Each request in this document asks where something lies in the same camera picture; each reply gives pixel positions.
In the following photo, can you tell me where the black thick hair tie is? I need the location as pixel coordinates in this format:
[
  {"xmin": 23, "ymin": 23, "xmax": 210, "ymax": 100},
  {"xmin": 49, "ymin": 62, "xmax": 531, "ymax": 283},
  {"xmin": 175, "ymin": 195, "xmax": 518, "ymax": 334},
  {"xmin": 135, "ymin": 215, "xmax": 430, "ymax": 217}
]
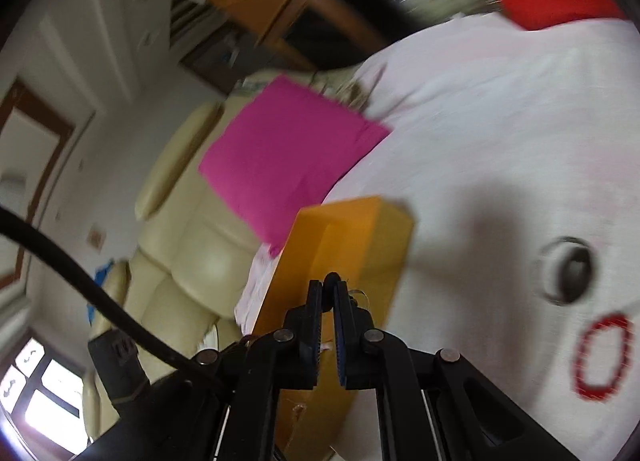
[{"xmin": 539, "ymin": 237, "xmax": 600, "ymax": 304}]

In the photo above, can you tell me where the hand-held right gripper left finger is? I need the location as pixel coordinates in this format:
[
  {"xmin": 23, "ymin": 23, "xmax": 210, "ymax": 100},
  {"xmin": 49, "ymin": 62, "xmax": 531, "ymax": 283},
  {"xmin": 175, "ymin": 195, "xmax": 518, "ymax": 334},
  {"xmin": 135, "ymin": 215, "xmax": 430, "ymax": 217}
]
[{"xmin": 195, "ymin": 280, "xmax": 324, "ymax": 461}]

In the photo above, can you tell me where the black cable plug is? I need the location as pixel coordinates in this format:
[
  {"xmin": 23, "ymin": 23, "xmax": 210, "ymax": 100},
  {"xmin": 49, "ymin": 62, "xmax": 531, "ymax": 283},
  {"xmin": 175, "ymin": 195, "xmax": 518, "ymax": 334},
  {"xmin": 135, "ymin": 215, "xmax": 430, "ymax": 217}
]
[{"xmin": 87, "ymin": 328, "xmax": 151, "ymax": 412}]

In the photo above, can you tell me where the white pink blanket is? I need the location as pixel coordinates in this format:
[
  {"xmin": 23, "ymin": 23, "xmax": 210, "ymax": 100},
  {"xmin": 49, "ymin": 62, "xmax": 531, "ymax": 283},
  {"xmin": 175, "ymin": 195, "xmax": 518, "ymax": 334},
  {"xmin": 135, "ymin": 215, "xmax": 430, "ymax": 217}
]
[{"xmin": 235, "ymin": 11, "xmax": 640, "ymax": 461}]

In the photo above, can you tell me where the cream leather sofa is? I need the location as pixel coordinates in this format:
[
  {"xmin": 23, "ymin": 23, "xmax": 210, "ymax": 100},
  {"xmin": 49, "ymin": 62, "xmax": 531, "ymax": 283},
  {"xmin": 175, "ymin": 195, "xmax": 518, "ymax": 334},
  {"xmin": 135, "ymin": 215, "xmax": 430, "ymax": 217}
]
[{"xmin": 82, "ymin": 101, "xmax": 271, "ymax": 447}]

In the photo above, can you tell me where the thin ring bracelet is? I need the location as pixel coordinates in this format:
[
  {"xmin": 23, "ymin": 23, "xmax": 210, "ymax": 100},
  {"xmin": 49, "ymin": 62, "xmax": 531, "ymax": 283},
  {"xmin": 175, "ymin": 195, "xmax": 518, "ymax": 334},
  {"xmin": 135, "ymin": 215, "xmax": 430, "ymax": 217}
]
[{"xmin": 347, "ymin": 286, "xmax": 373, "ymax": 312}]

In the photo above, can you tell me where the orange cardboard box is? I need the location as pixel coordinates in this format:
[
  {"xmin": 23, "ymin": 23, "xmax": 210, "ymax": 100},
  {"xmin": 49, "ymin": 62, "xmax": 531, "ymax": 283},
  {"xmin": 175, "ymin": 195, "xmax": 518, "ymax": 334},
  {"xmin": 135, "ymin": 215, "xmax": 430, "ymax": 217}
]
[{"xmin": 252, "ymin": 195, "xmax": 416, "ymax": 461}]

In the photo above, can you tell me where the pink pillow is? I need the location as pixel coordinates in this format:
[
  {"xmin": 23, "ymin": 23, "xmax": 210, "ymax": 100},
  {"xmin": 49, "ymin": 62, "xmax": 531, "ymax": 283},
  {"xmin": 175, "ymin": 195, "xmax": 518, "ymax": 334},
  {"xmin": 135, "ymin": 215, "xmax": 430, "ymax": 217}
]
[{"xmin": 198, "ymin": 74, "xmax": 392, "ymax": 258}]

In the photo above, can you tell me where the blue cloth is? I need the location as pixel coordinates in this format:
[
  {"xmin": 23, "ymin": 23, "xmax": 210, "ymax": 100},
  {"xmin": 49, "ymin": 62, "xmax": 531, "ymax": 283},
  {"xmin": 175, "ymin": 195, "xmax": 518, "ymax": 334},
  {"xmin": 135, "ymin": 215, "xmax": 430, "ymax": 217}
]
[{"xmin": 87, "ymin": 261, "xmax": 121, "ymax": 322}]

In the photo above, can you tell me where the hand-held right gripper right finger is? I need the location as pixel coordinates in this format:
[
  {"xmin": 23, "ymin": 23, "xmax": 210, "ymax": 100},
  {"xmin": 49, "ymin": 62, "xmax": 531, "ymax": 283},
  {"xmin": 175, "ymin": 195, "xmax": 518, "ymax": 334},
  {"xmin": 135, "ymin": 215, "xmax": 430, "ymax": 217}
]
[{"xmin": 324, "ymin": 272, "xmax": 576, "ymax": 461}]

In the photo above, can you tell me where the red beaded bracelet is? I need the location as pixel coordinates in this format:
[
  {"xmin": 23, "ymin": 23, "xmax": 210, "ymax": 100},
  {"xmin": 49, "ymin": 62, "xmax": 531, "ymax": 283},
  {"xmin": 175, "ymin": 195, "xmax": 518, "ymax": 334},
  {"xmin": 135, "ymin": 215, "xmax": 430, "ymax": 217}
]
[{"xmin": 574, "ymin": 313, "xmax": 635, "ymax": 399}]

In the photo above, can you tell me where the leaf patterned cushion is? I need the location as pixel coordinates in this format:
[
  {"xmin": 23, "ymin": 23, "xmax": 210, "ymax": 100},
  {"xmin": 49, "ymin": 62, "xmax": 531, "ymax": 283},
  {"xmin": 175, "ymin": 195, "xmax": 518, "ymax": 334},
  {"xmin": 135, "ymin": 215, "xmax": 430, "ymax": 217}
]
[{"xmin": 320, "ymin": 68, "xmax": 388, "ymax": 114}]

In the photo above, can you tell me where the black cable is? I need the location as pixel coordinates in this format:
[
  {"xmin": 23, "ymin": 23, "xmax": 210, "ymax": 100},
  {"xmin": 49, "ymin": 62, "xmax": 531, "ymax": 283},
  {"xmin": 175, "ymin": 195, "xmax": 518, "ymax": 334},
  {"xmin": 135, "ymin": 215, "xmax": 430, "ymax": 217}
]
[{"xmin": 0, "ymin": 206, "xmax": 226, "ymax": 382}]

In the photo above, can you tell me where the window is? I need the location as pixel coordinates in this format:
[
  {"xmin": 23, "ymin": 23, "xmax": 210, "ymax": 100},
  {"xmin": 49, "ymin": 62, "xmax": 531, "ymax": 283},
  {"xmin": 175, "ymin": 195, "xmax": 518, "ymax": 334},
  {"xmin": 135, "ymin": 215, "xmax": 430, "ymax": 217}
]
[{"xmin": 0, "ymin": 336, "xmax": 86, "ymax": 457}]

